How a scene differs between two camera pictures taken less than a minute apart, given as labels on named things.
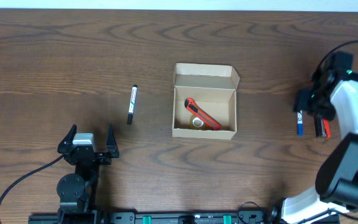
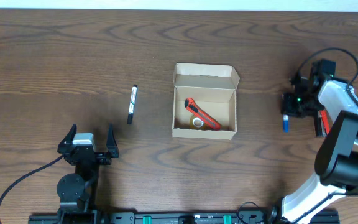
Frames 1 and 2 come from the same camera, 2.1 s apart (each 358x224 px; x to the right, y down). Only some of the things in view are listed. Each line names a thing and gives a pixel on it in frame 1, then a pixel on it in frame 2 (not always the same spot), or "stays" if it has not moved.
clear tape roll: x=196 y=123 stays
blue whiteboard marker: x=300 y=131 to x=286 y=124
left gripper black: x=112 y=150 stays
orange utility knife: x=201 y=114 stays
